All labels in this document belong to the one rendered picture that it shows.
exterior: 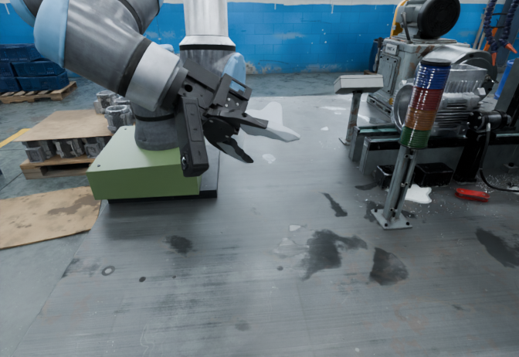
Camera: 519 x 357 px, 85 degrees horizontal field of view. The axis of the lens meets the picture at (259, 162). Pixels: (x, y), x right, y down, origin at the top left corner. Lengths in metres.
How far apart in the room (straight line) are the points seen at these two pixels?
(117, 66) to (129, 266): 0.47
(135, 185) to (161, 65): 0.51
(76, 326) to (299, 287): 0.43
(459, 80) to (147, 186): 0.99
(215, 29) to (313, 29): 5.87
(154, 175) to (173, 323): 0.39
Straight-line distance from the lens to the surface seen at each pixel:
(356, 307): 0.65
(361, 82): 1.19
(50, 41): 0.45
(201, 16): 0.79
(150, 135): 0.89
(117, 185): 0.89
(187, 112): 0.42
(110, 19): 0.45
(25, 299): 2.01
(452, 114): 1.08
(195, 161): 0.39
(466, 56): 1.43
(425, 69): 0.69
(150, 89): 0.42
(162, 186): 0.85
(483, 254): 0.88
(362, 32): 6.98
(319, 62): 6.75
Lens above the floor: 1.32
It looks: 29 degrees down
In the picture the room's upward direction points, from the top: straight up
